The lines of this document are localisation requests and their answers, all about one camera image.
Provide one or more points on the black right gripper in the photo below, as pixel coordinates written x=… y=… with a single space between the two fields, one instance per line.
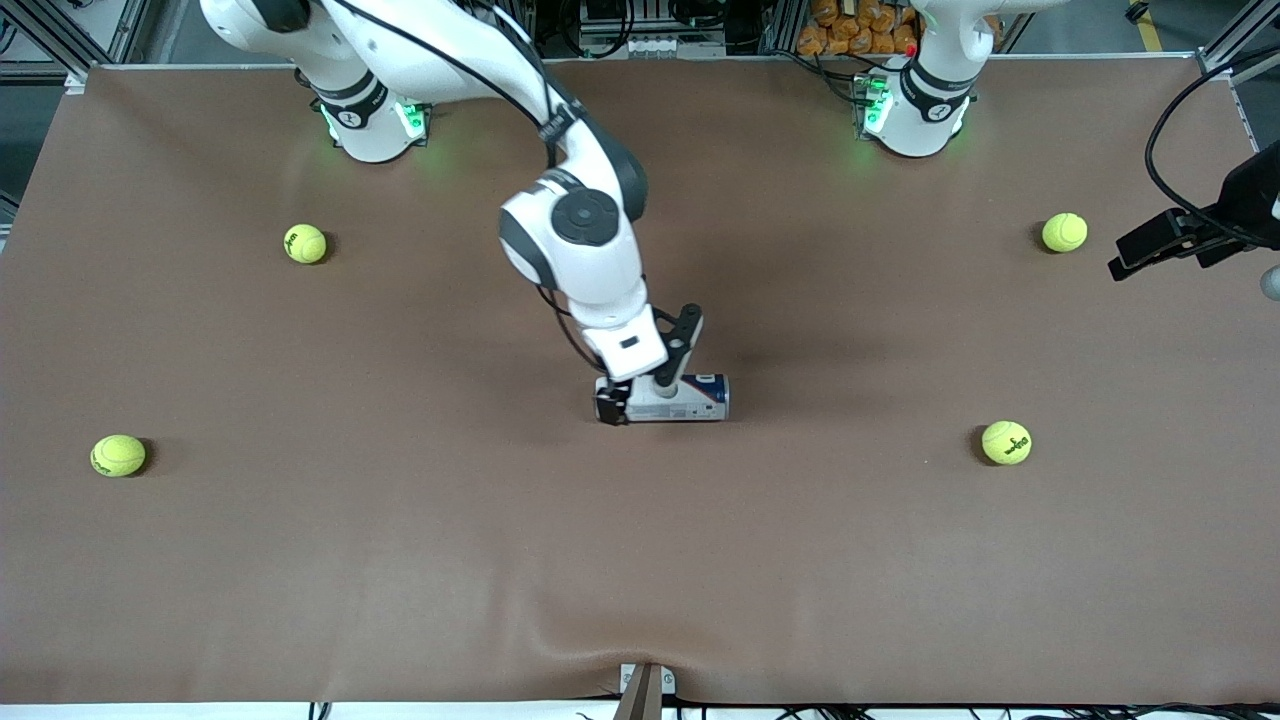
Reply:
x=611 y=402

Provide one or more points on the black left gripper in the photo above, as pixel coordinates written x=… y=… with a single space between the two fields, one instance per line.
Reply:
x=1243 y=203

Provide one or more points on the white blue tennis ball can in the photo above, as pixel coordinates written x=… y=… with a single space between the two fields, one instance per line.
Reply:
x=700 y=398

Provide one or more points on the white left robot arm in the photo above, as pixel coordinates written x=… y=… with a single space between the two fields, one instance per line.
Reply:
x=915 y=130

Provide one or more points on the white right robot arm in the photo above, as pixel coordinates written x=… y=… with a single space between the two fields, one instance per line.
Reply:
x=590 y=250

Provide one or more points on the yellow-green tennis ball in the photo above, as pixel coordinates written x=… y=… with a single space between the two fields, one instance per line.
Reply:
x=305 y=243
x=118 y=455
x=1065 y=232
x=1006 y=442

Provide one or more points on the brown table mat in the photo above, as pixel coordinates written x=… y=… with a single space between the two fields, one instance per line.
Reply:
x=640 y=550

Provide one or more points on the white power strip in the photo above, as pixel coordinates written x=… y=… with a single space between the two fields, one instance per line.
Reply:
x=660 y=46

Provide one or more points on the pile of orange packets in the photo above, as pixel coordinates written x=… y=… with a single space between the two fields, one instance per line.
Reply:
x=850 y=30

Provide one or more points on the black left camera bracket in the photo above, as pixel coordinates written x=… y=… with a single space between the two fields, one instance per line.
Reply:
x=1222 y=255

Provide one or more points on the black camera bracket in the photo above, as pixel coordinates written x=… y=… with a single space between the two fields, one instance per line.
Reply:
x=1222 y=255
x=688 y=330

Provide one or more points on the black right camera bracket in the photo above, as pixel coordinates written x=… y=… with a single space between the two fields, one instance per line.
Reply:
x=688 y=330

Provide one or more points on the silver corner bracket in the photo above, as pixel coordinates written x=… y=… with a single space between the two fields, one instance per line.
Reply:
x=75 y=82
x=1217 y=68

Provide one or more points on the slanted aluminium frame profile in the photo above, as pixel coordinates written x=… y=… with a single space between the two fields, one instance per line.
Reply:
x=50 y=38
x=1240 y=35

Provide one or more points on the silver metal post bracket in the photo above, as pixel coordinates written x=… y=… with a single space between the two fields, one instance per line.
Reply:
x=669 y=683

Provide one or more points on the grey aluminium camera post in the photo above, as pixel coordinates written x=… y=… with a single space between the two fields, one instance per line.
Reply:
x=640 y=700

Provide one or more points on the upright aluminium frame post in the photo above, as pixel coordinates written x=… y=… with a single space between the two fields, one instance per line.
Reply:
x=775 y=28

